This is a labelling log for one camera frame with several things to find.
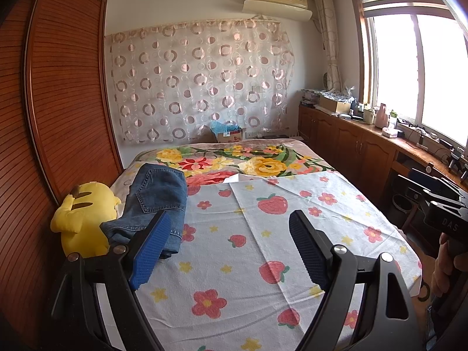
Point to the white container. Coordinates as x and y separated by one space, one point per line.
369 115

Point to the cardboard box with blue bag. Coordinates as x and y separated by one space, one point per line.
228 133

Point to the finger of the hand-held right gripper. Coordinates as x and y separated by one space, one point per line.
420 193
435 182

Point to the yellow plush toy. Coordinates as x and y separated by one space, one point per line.
84 215

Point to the strawberry print bed sheet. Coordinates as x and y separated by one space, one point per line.
234 263

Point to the person's right hand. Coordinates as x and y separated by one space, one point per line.
444 270

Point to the dark waste bin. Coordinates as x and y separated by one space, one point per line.
402 208

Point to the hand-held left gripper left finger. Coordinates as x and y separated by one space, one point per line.
150 252

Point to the wooden cabinet counter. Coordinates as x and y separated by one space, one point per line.
351 146

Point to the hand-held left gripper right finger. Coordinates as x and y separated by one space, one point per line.
310 248

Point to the circle print wall curtain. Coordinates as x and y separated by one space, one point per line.
197 80

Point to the white tissue box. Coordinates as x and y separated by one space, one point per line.
389 131

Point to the window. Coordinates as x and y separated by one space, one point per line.
413 62

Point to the floral blanket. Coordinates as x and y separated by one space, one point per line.
237 159

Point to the cream air conditioner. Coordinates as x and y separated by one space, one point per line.
278 0

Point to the blue denim pants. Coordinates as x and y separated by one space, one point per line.
157 193

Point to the cardboard box with papers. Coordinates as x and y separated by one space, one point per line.
336 104

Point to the pink bottle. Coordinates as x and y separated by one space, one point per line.
382 116

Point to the pale window curtain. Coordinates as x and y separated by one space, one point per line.
329 36

